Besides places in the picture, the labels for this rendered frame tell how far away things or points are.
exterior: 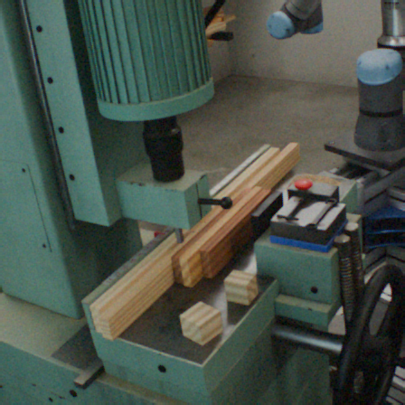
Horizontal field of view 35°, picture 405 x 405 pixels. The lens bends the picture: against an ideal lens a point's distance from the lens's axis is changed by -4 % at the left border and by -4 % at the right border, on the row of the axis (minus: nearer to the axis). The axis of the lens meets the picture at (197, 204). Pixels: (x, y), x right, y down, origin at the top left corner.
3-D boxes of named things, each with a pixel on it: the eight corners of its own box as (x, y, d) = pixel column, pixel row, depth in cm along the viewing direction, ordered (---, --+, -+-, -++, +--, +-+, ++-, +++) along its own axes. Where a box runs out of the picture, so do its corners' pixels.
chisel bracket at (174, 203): (192, 240, 104) (183, 191, 100) (122, 224, 112) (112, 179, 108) (215, 217, 109) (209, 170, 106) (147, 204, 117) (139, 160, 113)
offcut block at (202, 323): (202, 345, 94) (199, 325, 92) (183, 335, 97) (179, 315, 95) (223, 330, 96) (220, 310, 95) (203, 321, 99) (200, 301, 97)
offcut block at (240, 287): (226, 300, 103) (223, 280, 101) (236, 289, 105) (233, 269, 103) (249, 306, 101) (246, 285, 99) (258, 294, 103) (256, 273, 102)
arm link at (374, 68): (350, 108, 164) (347, 58, 157) (371, 93, 173) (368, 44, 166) (393, 115, 157) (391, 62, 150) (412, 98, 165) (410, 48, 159)
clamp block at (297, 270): (331, 306, 102) (330, 259, 98) (257, 290, 109) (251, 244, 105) (363, 258, 113) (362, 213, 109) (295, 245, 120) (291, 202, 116)
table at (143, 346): (265, 418, 87) (262, 386, 84) (96, 359, 103) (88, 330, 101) (400, 211, 131) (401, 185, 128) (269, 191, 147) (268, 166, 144)
